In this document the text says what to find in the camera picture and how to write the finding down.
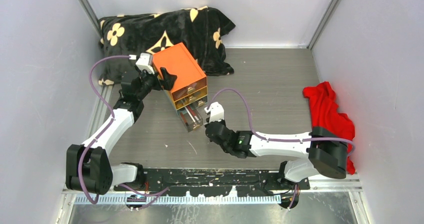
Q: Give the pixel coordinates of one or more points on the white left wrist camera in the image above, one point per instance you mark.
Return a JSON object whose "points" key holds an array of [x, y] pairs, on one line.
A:
{"points": [[145, 63]]}

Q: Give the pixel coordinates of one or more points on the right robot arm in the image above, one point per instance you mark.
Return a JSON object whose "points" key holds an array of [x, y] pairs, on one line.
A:
{"points": [[294, 147]]}

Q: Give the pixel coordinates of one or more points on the orange drawer organizer box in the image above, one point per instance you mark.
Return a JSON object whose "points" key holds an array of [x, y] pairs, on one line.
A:
{"points": [[190, 86]]}

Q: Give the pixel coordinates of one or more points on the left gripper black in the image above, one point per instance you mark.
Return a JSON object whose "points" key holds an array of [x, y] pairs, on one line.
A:
{"points": [[167, 84]]}

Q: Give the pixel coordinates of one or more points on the black floral blanket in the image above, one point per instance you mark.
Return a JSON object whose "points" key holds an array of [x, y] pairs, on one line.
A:
{"points": [[200, 29]]}

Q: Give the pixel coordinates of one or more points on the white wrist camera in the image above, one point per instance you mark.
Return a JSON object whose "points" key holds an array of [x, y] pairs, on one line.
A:
{"points": [[215, 112], [145, 63]]}

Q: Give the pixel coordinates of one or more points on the red cloth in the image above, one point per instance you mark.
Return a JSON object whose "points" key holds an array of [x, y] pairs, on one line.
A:
{"points": [[331, 113]]}

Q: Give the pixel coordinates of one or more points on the white makeup pencil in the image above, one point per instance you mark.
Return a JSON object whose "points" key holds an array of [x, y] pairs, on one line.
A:
{"points": [[190, 116]]}

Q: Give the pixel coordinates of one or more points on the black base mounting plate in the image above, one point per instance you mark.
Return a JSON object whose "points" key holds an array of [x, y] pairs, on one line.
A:
{"points": [[214, 182]]}

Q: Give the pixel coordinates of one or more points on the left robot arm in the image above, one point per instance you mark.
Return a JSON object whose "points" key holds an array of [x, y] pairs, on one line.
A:
{"points": [[88, 168]]}

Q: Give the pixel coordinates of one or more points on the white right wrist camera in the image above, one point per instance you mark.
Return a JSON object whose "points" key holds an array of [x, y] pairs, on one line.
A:
{"points": [[215, 112]]}

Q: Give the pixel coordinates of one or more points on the aluminium front rail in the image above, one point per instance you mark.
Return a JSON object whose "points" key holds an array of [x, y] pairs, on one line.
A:
{"points": [[313, 184]]}

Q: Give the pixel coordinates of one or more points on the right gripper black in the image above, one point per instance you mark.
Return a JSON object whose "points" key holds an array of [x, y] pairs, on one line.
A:
{"points": [[221, 121]]}

